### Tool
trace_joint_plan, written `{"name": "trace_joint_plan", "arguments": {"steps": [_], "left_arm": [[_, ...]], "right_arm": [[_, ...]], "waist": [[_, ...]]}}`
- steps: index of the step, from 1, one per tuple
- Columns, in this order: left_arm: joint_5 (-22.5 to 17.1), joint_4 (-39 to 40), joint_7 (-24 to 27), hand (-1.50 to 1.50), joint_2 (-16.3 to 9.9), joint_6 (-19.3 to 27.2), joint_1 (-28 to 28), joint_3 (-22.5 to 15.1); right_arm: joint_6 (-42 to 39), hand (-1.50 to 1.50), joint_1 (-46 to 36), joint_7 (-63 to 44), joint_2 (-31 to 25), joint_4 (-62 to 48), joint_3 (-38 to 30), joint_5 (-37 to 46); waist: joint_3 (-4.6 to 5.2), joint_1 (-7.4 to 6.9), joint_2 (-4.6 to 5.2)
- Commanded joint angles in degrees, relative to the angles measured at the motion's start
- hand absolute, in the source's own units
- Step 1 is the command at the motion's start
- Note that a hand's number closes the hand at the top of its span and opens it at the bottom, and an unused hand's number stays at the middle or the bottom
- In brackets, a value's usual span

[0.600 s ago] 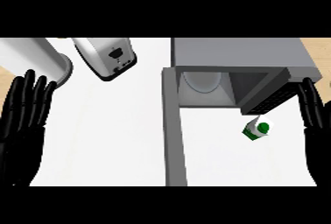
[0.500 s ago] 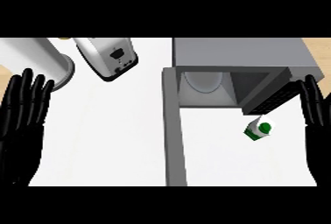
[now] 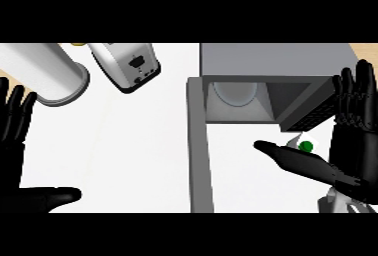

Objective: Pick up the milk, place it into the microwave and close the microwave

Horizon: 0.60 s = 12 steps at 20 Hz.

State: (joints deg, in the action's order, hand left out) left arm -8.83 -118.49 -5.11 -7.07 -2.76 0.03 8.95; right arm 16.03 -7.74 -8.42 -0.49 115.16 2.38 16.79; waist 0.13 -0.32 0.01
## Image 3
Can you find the small yellow object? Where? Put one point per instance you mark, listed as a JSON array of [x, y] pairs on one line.
[[77, 44]]

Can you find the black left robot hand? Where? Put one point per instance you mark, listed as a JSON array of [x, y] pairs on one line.
[[15, 140]]

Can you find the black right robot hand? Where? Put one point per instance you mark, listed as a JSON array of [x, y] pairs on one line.
[[352, 156]]

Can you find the silver toaster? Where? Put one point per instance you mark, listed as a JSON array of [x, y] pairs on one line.
[[129, 66]]

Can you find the grey microwave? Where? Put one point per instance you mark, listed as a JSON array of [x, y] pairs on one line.
[[274, 90]]

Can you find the white milk carton green cap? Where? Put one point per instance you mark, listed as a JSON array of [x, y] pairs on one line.
[[305, 144]]

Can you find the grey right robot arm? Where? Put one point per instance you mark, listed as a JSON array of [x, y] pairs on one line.
[[340, 204]]

